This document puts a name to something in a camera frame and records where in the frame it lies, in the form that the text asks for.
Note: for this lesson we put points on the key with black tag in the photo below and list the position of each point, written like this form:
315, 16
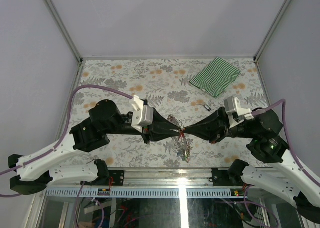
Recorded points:
206, 107

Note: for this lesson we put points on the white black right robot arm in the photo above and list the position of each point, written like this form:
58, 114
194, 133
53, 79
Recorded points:
262, 127

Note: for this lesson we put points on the key with red tag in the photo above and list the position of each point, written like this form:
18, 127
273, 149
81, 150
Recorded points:
181, 134

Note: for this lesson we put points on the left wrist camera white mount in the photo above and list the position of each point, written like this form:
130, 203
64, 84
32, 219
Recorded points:
142, 115

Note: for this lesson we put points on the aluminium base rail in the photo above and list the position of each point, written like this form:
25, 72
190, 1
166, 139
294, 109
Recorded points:
162, 183

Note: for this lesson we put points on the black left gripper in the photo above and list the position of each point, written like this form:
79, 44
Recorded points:
158, 131

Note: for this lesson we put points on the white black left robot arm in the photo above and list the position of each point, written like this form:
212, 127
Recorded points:
36, 172

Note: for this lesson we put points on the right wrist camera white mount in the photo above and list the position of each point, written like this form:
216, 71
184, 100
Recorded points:
236, 114

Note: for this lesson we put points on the floral tablecloth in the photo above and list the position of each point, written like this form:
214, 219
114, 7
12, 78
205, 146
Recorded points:
165, 84

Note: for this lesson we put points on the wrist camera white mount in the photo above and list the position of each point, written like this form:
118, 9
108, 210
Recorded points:
142, 115
236, 114

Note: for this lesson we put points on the green white striped cloth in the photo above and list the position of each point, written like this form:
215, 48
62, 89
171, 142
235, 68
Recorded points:
215, 78

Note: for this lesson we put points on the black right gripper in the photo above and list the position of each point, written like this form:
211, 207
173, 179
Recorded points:
213, 127

